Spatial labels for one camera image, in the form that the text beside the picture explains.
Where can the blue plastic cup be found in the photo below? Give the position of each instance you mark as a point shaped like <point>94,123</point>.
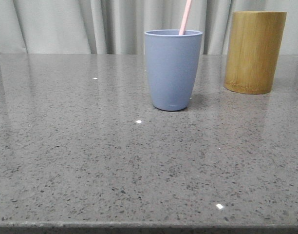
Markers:
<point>172,63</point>

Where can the bamboo cylindrical holder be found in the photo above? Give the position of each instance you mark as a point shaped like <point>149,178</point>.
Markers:
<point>254,44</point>

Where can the grey pleated curtain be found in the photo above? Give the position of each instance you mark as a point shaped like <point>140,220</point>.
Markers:
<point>118,26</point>

